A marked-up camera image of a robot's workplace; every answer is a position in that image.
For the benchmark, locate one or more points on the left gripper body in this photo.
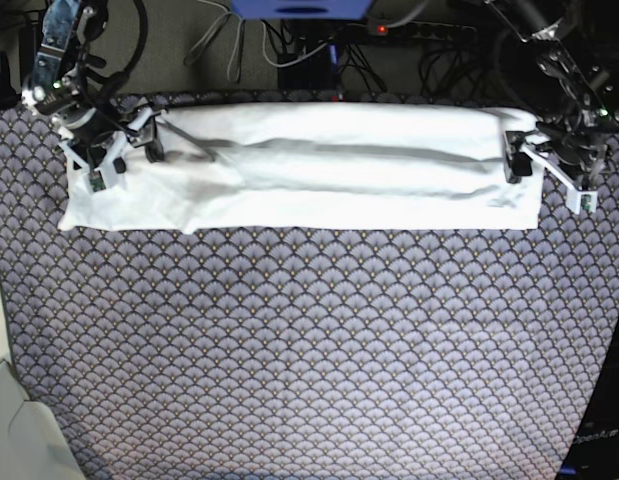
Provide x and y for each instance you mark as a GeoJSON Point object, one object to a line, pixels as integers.
{"type": "Point", "coordinates": [578, 148]}

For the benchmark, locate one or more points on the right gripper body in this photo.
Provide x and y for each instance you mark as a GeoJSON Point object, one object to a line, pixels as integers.
{"type": "Point", "coordinates": [89, 132]}

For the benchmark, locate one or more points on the white T-shirt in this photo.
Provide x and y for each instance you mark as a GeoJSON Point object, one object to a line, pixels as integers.
{"type": "Point", "coordinates": [339, 166]}

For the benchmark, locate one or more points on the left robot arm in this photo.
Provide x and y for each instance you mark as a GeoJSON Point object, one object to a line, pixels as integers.
{"type": "Point", "coordinates": [562, 53]}

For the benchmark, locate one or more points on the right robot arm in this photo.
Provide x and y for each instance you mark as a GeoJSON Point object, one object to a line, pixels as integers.
{"type": "Point", "coordinates": [65, 83]}

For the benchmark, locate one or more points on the blue box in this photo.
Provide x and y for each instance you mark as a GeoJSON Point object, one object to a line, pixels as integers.
{"type": "Point", "coordinates": [301, 9]}

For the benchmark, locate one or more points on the black adapter box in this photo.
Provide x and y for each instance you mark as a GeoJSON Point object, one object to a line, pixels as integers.
{"type": "Point", "coordinates": [315, 73]}

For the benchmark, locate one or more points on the black power strip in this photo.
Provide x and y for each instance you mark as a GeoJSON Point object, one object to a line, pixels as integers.
{"type": "Point", "coordinates": [424, 31]}

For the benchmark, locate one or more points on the patterned fan-print table cloth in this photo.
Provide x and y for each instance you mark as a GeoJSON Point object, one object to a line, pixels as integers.
{"type": "Point", "coordinates": [304, 353]}

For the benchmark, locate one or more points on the grey plastic bin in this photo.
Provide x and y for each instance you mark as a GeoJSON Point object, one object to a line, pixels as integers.
{"type": "Point", "coordinates": [32, 445]}

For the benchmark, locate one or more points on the black OpenArm base plate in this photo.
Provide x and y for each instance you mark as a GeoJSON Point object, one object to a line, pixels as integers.
{"type": "Point", "coordinates": [594, 453]}

